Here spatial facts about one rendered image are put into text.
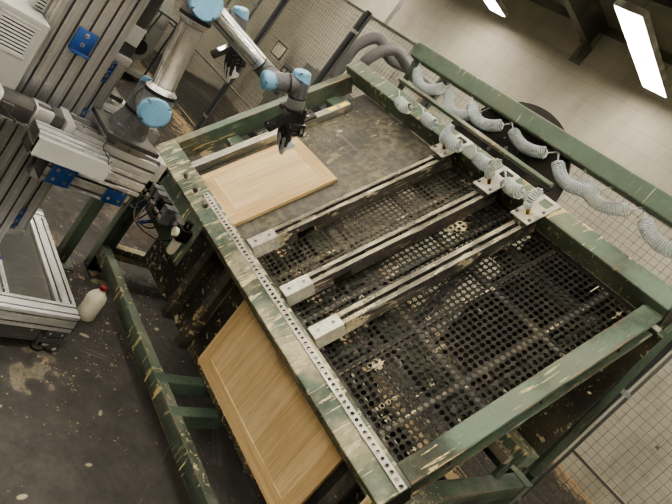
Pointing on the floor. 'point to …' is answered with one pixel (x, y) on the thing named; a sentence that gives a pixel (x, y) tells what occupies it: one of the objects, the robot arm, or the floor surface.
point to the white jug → (95, 299)
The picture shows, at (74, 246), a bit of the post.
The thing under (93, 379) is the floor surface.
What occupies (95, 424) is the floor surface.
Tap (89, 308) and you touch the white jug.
